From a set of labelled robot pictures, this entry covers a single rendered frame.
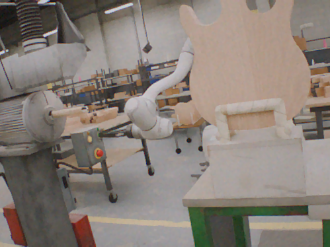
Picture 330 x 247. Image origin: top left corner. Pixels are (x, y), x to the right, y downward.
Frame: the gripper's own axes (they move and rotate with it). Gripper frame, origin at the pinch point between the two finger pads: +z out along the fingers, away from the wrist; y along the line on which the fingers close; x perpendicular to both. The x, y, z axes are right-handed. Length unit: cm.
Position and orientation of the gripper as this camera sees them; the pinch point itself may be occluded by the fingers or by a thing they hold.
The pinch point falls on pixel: (104, 134)
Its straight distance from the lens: 172.3
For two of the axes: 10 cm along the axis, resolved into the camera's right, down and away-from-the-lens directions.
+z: -8.9, 1.1, 4.4
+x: -1.9, -9.7, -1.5
